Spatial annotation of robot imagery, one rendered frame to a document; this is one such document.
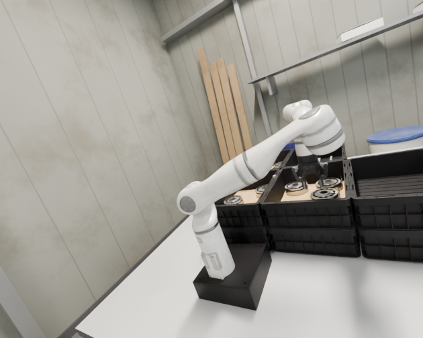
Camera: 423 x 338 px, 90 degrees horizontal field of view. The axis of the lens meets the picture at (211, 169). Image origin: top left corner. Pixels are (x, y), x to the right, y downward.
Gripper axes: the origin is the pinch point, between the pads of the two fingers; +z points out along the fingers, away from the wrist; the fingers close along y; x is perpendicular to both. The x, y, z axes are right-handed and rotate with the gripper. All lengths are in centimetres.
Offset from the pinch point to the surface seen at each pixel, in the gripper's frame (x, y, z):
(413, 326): -39.9, 21.4, 20.1
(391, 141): 161, 48, 33
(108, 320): -64, -70, 21
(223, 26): 216, -104, -150
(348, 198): -19.0, 12.2, -2.8
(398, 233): -19.8, 23.1, 8.8
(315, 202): -19.9, 3.0, -2.1
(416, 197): -19.8, 27.7, -2.5
